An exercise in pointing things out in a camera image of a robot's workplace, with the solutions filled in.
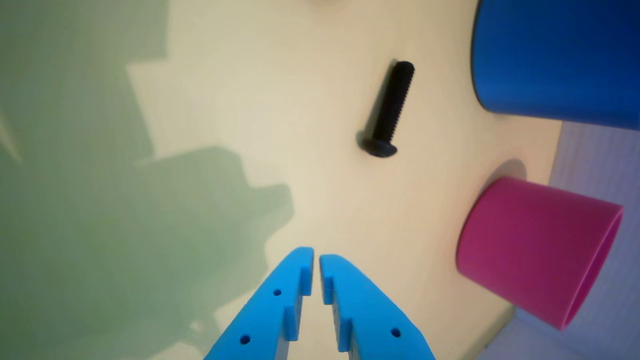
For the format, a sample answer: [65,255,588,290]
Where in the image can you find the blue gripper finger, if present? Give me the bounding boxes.
[319,254,437,360]
[203,246,315,360]

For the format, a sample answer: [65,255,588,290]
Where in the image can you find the black bolt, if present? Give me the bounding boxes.
[360,61,416,159]

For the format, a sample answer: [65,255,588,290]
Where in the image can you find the pink cup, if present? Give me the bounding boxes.
[455,176,625,331]

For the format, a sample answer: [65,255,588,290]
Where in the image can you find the blue cup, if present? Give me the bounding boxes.
[470,0,640,131]

